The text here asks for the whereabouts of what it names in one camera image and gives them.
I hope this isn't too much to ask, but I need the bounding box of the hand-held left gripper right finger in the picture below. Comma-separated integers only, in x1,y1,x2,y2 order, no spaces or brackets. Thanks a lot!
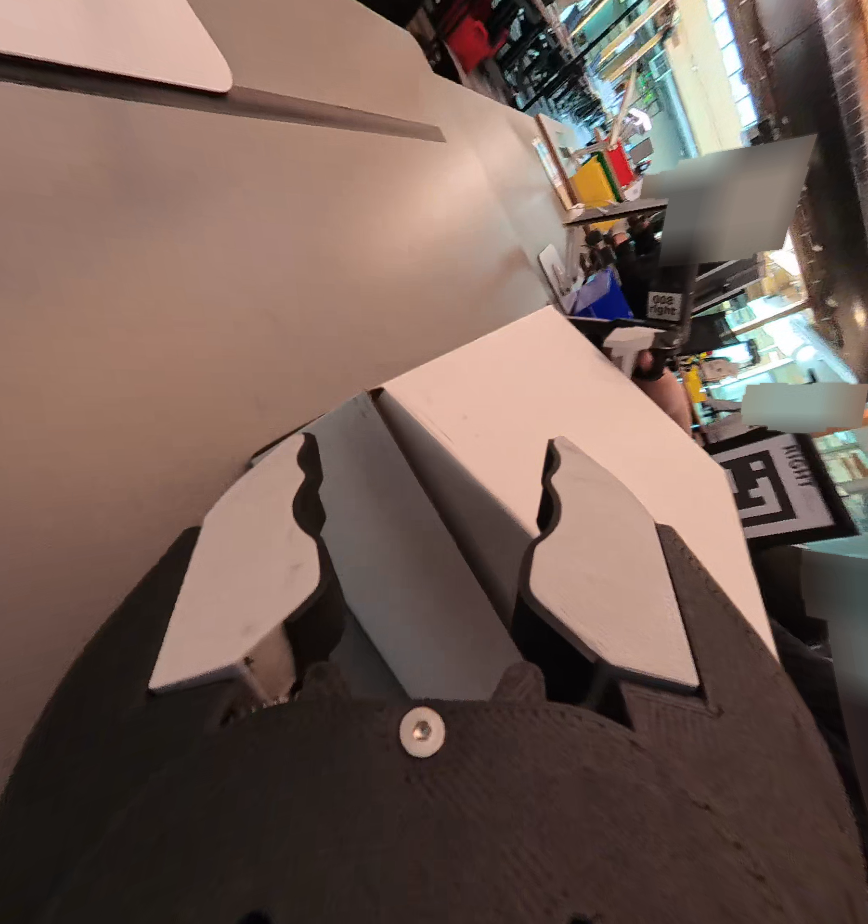
517,435,702,696

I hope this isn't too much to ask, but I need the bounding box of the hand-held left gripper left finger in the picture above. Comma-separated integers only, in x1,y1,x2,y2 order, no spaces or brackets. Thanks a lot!
148,432,334,707

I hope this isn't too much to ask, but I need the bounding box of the white cardboard box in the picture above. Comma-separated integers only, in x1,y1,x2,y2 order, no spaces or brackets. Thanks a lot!
249,307,779,705

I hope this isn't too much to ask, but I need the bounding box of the person's right forearm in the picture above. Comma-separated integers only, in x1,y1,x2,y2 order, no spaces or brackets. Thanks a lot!
639,374,699,438

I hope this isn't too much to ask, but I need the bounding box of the blue plastic bin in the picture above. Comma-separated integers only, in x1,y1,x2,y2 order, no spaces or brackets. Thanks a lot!
571,270,634,323

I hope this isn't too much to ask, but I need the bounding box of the black background table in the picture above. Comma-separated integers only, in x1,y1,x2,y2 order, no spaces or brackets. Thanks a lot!
564,198,669,229

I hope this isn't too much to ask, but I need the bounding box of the yellow plastic bin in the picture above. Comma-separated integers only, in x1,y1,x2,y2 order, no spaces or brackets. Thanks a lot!
571,155,620,210

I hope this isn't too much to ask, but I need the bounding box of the black framed marker tag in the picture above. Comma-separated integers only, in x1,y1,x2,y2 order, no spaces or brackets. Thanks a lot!
707,431,859,544

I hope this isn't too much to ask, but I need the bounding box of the wooden framed board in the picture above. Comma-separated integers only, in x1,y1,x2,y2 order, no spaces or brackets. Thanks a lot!
533,114,579,210

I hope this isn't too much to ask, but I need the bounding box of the large red plastic container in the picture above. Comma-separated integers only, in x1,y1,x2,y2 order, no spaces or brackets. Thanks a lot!
444,14,511,73

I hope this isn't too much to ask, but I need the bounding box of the white desk stand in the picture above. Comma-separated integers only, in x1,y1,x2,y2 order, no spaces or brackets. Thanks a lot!
0,0,234,95

